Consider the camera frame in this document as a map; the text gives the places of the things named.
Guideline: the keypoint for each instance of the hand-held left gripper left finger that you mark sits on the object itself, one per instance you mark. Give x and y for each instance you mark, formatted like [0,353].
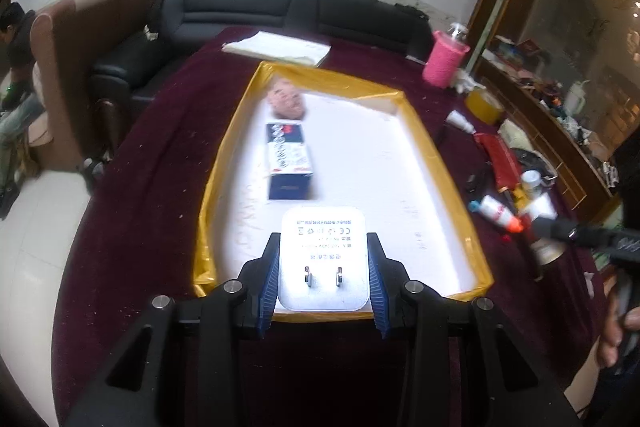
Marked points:
[267,288]

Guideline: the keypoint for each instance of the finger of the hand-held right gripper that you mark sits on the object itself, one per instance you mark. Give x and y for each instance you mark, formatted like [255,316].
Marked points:
[555,228]

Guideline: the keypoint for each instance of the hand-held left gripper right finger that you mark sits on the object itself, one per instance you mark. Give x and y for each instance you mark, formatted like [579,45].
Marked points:
[378,293]

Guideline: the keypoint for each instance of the white tube with orange cap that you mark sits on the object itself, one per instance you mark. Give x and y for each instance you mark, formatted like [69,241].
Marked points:
[495,209]

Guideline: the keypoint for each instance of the white power adapter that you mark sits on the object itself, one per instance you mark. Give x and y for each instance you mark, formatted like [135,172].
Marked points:
[325,252]

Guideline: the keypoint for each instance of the white tray with yellow edge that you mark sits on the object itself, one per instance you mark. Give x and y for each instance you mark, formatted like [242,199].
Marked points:
[400,187]

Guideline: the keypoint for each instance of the person's right hand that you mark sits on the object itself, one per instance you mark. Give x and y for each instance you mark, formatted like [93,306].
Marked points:
[612,337]

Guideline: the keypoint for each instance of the white and brown bottle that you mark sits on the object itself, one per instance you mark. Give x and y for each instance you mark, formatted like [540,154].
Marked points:
[545,207]

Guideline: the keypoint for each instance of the small white jar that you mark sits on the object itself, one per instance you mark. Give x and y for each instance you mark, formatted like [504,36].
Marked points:
[531,182]

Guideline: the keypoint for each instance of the red foil packet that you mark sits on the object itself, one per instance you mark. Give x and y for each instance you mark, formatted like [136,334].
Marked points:
[502,162]

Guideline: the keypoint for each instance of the small black clip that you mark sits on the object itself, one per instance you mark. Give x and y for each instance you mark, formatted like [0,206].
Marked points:
[480,181]

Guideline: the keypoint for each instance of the white folded cloth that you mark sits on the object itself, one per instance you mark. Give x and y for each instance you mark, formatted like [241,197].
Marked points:
[515,134]

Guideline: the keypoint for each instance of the blue and white carton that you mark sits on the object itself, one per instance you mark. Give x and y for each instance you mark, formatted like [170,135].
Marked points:
[287,157]

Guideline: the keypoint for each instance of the yellow tape roll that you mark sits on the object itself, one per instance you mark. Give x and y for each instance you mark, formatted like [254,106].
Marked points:
[482,107]

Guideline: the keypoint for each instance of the small white squeeze bottle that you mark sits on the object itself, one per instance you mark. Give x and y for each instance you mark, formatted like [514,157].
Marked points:
[457,120]

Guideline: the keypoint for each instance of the maroon tablecloth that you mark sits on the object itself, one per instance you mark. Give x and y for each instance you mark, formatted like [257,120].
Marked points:
[160,147]

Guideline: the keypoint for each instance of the pink speckled lump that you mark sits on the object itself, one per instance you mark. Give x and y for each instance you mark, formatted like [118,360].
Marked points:
[286,102]

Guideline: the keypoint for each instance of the wooden glass cabinet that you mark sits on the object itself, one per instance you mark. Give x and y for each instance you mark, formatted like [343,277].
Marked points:
[560,32]

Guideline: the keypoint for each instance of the bottle in pink knitted sleeve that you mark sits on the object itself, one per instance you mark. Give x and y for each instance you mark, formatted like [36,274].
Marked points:
[442,59]

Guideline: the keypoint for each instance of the white paper sheet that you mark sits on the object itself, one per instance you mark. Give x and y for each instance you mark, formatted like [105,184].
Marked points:
[280,48]

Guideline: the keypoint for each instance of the black leather sofa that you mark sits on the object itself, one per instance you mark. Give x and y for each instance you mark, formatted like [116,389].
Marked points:
[240,2]

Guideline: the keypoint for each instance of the brown armchair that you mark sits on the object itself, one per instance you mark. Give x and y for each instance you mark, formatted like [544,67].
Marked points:
[75,57]

